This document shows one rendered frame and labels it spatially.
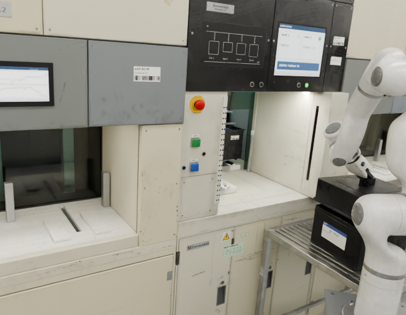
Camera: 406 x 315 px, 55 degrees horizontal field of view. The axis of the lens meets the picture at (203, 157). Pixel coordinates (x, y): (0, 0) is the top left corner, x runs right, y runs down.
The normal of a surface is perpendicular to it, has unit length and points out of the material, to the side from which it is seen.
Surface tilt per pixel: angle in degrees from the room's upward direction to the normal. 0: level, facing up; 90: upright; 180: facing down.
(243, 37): 90
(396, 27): 90
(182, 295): 90
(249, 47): 90
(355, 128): 77
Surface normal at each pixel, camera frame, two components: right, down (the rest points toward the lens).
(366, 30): 0.54, 0.25
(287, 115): -0.84, 0.08
